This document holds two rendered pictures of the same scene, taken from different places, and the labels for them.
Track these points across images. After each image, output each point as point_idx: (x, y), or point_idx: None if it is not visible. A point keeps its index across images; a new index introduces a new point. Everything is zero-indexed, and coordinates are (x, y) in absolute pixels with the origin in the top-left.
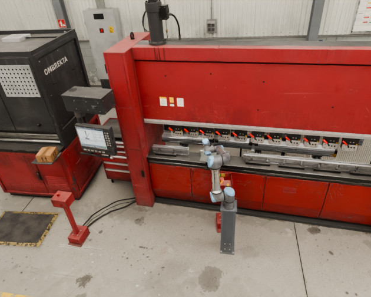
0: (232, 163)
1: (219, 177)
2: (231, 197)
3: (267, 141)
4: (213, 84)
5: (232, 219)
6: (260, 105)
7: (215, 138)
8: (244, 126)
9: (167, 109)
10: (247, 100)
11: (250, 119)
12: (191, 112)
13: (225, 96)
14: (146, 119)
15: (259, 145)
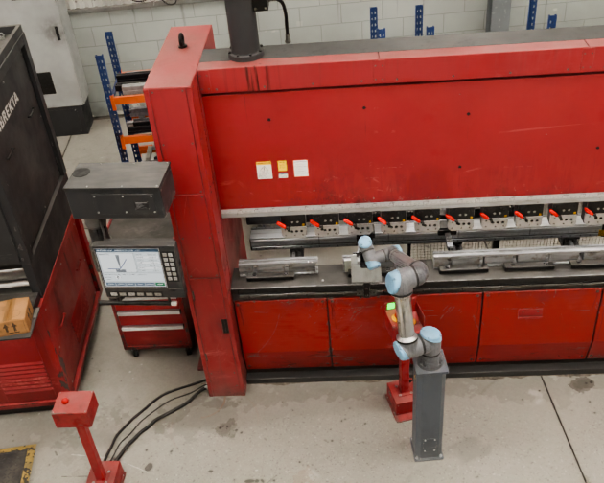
0: None
1: (411, 310)
2: (437, 344)
3: None
4: (369, 127)
5: (440, 388)
6: (464, 157)
7: None
8: (434, 201)
9: (273, 185)
10: (438, 150)
11: (446, 187)
12: (325, 186)
13: (394, 148)
14: (225, 211)
15: (458, 232)
